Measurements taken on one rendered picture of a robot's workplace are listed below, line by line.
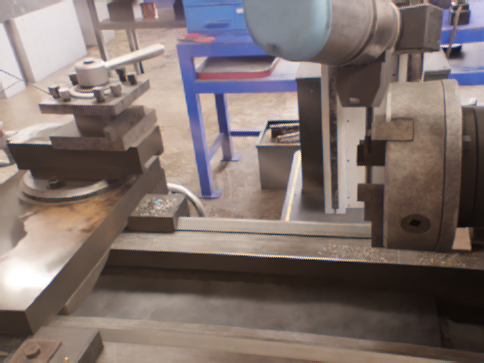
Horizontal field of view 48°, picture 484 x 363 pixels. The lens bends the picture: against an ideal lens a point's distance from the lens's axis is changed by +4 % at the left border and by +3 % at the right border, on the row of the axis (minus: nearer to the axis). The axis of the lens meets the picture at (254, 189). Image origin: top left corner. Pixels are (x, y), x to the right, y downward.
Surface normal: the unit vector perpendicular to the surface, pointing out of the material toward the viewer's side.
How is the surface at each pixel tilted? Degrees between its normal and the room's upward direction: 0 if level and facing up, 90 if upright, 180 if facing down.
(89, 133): 0
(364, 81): 70
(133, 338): 49
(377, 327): 13
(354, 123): 90
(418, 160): 58
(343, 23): 97
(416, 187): 75
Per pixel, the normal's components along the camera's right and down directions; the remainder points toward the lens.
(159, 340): -0.22, -0.21
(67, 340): -0.10, -0.87
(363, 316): 0.18, -0.77
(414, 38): -0.62, 0.11
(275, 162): -0.16, 0.49
